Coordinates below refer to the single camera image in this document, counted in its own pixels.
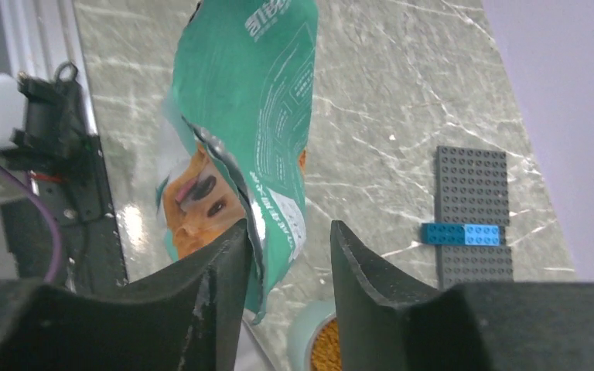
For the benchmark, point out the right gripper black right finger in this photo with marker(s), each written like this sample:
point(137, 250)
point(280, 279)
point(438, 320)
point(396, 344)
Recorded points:
point(389, 320)

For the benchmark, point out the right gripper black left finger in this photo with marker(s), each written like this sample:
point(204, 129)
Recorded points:
point(186, 316)

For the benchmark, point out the green pet food bag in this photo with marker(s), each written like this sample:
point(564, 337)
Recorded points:
point(233, 134)

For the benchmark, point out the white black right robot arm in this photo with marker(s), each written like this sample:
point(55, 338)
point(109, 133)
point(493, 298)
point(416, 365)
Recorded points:
point(186, 317)

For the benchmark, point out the brown pet food kibble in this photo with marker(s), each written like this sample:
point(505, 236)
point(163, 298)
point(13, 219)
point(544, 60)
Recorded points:
point(325, 353)

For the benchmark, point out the teal double pet bowl stand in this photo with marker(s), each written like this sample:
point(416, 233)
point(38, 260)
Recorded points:
point(303, 331)

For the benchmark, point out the blue building block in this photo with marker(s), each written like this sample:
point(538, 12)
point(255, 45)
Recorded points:
point(454, 234)

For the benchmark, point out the grey building block baseplate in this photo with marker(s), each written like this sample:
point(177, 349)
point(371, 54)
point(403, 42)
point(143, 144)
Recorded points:
point(472, 188)

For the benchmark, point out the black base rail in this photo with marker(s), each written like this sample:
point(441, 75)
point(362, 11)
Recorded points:
point(65, 162)

